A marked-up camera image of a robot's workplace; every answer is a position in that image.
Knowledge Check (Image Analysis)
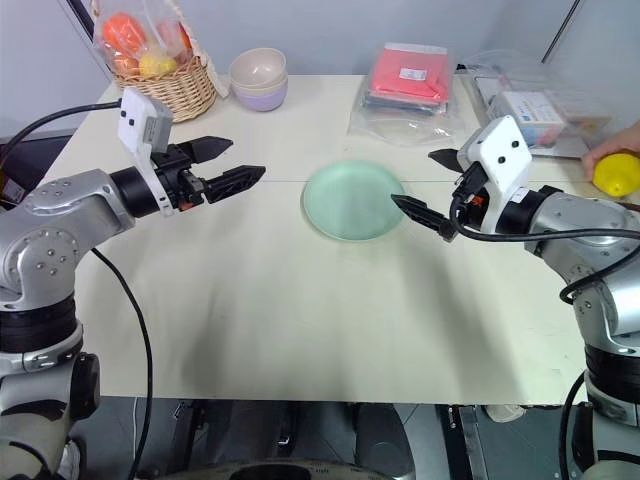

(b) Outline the red cloth packet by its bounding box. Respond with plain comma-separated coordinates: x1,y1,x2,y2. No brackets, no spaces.
364,42,453,107

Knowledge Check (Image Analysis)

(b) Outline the small orange toy fruit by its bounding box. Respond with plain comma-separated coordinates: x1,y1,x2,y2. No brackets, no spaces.
111,51,142,77

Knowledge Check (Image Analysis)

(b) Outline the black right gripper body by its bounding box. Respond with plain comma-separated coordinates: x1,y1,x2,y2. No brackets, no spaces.
451,163,490,231

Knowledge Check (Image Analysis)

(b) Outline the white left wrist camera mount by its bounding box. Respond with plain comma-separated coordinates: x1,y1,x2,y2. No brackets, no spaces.
117,87,177,218

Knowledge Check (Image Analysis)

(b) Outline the black upright pole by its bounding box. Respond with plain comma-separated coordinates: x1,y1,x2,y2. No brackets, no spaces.
541,0,577,65

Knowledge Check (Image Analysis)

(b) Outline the yellow toy lemon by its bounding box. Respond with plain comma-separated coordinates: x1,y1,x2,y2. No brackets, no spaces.
592,153,640,198

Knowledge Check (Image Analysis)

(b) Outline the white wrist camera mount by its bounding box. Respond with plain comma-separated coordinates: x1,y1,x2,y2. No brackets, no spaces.
458,115,534,234
117,87,177,218

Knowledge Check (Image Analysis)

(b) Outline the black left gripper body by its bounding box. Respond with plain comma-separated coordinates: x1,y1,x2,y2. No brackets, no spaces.
148,141,210,212

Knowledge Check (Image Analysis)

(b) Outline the dark rounded shape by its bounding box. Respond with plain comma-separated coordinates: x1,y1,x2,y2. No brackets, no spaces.
349,401,417,480

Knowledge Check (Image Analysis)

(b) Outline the white box with blue print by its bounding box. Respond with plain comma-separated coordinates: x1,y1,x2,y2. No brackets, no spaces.
491,89,614,150

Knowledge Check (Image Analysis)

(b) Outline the bare person hand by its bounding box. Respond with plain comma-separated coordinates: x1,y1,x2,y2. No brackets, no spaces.
581,123,640,177

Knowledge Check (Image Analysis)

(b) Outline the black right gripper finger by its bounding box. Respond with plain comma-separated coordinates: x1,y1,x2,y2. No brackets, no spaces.
427,148,467,174
390,192,459,245

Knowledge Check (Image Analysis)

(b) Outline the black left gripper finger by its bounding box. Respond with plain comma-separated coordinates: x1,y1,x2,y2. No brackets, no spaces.
202,164,268,205
189,135,235,164

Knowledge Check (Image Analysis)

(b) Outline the large orange toy fruit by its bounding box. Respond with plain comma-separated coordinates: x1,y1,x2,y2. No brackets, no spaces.
101,14,147,57

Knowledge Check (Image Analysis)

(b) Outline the clear plastic fruit bag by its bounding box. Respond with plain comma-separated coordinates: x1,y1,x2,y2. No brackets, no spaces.
91,0,197,80

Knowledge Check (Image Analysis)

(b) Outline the red toy fruit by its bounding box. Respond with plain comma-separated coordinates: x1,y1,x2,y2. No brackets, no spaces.
156,19,194,62

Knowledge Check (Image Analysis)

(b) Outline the purple bowl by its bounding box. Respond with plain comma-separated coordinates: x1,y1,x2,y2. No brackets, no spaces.
231,79,290,113

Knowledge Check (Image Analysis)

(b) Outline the woven wicker basket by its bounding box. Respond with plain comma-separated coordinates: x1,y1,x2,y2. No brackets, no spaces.
113,0,219,124

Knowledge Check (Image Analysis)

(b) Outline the beige bowl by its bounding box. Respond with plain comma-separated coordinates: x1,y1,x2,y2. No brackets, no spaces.
229,47,289,91

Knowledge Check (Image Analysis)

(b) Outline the pale green round plate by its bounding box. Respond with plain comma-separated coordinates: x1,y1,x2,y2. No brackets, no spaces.
299,159,409,243

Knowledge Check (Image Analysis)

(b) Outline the clear bag of packets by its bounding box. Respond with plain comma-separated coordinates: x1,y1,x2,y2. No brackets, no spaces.
346,41,459,148

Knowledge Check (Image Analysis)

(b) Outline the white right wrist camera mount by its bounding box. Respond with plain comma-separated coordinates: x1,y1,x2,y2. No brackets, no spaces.
458,115,534,234

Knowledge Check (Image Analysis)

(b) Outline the clear plastic box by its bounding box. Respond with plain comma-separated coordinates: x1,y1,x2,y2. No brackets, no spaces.
456,49,620,160

